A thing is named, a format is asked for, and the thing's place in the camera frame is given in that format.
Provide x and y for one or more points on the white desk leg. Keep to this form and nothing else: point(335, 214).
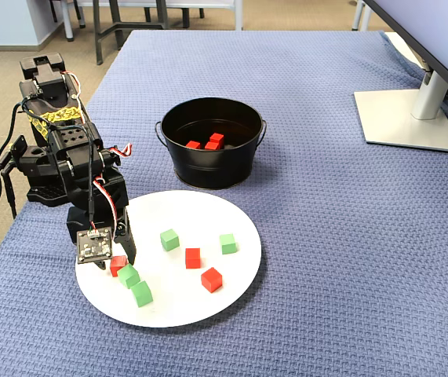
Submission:
point(356, 15)

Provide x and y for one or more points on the dark grey metal stool frame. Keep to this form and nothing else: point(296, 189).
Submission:
point(97, 23)

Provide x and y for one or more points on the blue woven table cloth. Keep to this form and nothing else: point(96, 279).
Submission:
point(325, 235)

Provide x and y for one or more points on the silver monitor stand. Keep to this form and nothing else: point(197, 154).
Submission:
point(400, 125)

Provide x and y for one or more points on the white round plate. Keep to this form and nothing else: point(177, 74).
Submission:
point(184, 302)

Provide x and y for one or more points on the computer monitor screen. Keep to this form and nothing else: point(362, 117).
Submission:
point(435, 35)

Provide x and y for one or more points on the red cube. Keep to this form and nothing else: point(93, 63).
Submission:
point(192, 258)
point(193, 145)
point(118, 262)
point(212, 146)
point(216, 137)
point(211, 280)

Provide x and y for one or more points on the green cube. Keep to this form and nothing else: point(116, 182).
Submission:
point(169, 240)
point(228, 244)
point(128, 277)
point(142, 294)

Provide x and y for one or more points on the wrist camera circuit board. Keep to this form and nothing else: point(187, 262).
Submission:
point(94, 245)

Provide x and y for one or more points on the dark chair legs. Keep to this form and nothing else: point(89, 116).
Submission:
point(185, 17)
point(80, 15)

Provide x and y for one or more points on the black metal bucket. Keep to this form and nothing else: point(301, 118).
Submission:
point(208, 173)

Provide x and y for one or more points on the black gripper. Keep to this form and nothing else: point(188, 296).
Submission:
point(126, 236)

